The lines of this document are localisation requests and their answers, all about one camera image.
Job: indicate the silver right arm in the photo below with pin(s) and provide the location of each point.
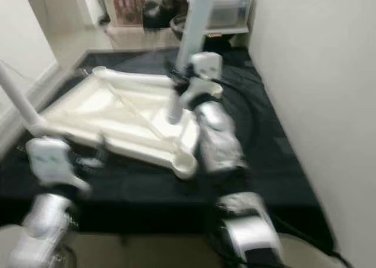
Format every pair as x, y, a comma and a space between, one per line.
223, 138

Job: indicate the black round wok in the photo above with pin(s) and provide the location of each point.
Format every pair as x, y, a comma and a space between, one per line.
179, 30

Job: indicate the black table cloth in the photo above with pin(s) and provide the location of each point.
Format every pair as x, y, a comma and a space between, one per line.
153, 197

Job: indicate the clear plastic storage container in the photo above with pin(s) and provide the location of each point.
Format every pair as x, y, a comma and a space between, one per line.
232, 12

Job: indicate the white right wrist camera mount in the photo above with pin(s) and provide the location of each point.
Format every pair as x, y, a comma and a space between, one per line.
205, 68

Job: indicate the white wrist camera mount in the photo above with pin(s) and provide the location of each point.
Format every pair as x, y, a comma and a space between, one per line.
205, 68
50, 159

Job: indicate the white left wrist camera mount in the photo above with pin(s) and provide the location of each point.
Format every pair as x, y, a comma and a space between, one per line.
50, 159

